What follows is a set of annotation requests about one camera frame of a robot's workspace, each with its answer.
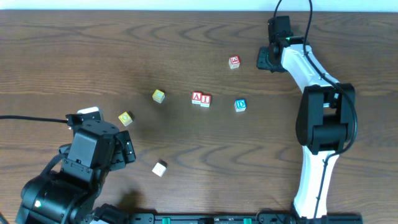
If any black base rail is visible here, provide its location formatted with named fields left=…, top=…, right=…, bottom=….
left=129, top=212, right=363, bottom=224

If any red letter A block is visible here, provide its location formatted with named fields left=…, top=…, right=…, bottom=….
left=192, top=91, right=202, bottom=105

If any yellow block lower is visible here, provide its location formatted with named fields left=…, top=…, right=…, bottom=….
left=118, top=112, right=133, bottom=126

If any plain cream wooden block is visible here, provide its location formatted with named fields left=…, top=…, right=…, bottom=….
left=152, top=162, right=167, bottom=177

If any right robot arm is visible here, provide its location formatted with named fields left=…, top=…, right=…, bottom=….
left=257, top=16, right=358, bottom=223

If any red picture block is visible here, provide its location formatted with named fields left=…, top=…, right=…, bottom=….
left=228, top=55, right=241, bottom=69

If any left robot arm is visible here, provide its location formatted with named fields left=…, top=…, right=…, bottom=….
left=16, top=111, right=136, bottom=223

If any red letter I block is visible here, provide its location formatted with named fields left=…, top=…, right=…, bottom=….
left=200, top=95, right=211, bottom=108

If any yellow block upper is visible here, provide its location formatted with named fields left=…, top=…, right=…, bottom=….
left=152, top=90, right=165, bottom=103

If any yellow block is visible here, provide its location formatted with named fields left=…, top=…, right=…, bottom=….
left=152, top=90, right=165, bottom=103
left=118, top=112, right=133, bottom=126

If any blue letter D block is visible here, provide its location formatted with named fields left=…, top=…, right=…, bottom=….
left=234, top=99, right=247, bottom=112

